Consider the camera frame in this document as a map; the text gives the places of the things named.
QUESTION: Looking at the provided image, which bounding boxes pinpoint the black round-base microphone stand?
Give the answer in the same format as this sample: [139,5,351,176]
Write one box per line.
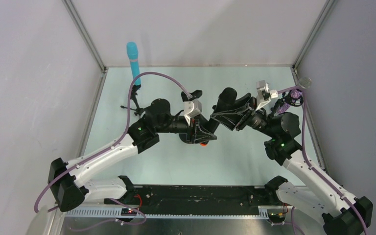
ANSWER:
[178,133,209,145]

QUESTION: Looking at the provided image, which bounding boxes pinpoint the black microphone orange tip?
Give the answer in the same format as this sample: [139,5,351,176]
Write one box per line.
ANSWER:
[199,87,237,134]

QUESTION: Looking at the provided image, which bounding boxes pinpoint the black shock-mount tripod stand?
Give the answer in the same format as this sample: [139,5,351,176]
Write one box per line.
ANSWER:
[269,89,304,117]

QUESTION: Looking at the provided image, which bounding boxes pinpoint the purple glitter microphone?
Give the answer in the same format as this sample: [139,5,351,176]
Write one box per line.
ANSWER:
[275,77,312,115]

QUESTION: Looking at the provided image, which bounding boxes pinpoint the small black tripod microphone stand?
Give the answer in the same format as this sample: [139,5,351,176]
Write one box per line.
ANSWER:
[129,85,144,118]

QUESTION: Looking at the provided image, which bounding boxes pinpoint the blue microphone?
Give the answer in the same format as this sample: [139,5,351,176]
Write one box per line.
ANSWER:
[126,42,140,78]

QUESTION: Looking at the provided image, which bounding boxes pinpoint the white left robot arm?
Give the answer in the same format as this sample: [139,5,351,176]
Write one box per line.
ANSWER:
[48,90,217,212]

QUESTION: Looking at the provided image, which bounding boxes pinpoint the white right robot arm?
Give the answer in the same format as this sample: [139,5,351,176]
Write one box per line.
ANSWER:
[211,90,373,235]

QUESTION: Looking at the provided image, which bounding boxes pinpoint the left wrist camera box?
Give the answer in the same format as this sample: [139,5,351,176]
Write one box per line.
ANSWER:
[184,99,202,125]

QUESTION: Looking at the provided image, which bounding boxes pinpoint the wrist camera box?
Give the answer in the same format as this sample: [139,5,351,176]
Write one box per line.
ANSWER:
[256,80,279,110]
[184,99,202,125]

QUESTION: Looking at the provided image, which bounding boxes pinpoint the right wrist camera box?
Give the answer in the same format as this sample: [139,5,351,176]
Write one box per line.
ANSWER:
[256,80,279,110]

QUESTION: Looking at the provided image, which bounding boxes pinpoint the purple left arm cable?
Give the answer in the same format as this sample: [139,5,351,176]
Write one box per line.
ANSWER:
[34,71,193,233]

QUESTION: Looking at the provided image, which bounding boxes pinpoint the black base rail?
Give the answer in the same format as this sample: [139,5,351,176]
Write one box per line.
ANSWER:
[118,185,284,216]

